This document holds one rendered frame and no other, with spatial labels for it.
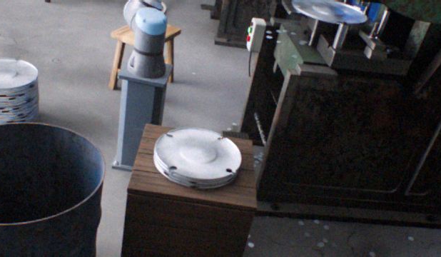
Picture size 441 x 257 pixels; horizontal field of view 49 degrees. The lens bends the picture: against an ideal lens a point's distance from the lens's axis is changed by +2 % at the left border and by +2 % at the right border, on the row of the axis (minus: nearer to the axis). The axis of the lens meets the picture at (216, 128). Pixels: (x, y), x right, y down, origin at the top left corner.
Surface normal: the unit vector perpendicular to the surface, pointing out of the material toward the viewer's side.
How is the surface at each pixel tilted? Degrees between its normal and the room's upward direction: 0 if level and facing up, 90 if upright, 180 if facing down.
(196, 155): 0
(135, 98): 90
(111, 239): 0
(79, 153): 88
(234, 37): 90
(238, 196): 0
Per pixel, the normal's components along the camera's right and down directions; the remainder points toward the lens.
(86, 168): -0.65, 0.26
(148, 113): -0.09, 0.51
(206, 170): 0.18, -0.83
